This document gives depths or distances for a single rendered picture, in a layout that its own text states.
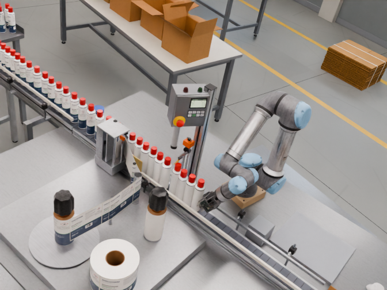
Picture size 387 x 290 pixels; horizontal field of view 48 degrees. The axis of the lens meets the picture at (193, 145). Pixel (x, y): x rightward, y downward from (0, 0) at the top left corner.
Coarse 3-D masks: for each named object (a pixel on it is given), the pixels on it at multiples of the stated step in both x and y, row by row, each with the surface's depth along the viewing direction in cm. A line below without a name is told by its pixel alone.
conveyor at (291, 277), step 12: (84, 132) 262; (144, 180) 240; (204, 216) 226; (228, 228) 222; (240, 240) 217; (240, 252) 212; (252, 252) 212; (276, 264) 209; (288, 276) 205; (312, 288) 202
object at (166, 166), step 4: (168, 160) 224; (164, 164) 226; (168, 164) 225; (164, 168) 226; (168, 168) 226; (164, 172) 228; (168, 172) 228; (160, 176) 232; (164, 176) 229; (168, 176) 230; (160, 180) 233; (164, 180) 231; (168, 180) 232; (160, 184) 234; (164, 184) 233; (168, 184) 235
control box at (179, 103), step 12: (180, 84) 208; (192, 84) 210; (204, 84) 212; (180, 96) 201; (192, 96) 203; (204, 96) 205; (168, 108) 215; (180, 108) 206; (192, 108) 208; (204, 108) 209; (192, 120) 212
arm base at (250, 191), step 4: (248, 188) 239; (252, 188) 240; (256, 188) 243; (244, 192) 241; (248, 192) 240; (252, 192) 241; (256, 192) 246; (240, 196) 242; (244, 196) 241; (248, 196) 241; (252, 196) 243
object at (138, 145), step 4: (140, 136) 235; (136, 140) 234; (140, 140) 233; (136, 144) 235; (140, 144) 235; (136, 148) 235; (140, 148) 235; (136, 152) 237; (140, 152) 237; (136, 156) 239
